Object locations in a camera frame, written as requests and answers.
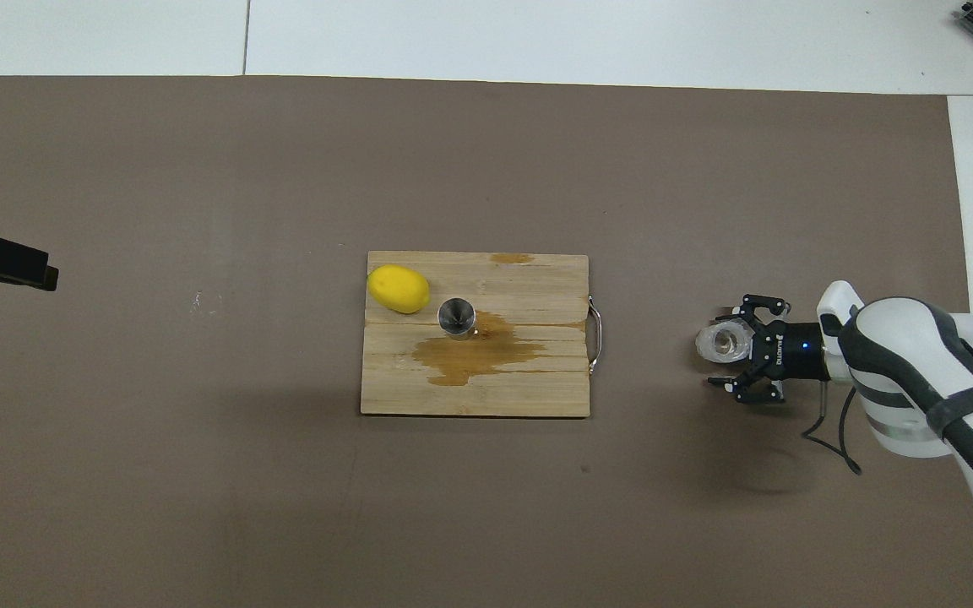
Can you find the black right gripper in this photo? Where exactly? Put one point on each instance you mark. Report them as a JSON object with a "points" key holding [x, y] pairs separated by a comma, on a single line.
{"points": [[790, 350]]}

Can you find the clear glass cup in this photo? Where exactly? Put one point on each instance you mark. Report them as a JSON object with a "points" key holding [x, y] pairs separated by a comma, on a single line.
{"points": [[721, 343]]}

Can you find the steel double jigger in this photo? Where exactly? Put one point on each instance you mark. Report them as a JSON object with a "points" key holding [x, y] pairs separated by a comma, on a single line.
{"points": [[457, 317]]}

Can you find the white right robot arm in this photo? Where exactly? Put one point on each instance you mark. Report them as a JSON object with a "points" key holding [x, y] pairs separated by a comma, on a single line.
{"points": [[917, 371]]}

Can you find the wooden cutting board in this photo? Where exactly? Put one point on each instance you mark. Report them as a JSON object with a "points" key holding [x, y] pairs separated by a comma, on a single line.
{"points": [[529, 388]]}

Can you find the brown table mat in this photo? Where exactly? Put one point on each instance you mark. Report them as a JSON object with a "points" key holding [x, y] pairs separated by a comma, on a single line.
{"points": [[486, 169]]}

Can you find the yellow lemon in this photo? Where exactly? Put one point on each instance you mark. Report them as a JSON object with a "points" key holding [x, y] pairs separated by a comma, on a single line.
{"points": [[399, 289]]}

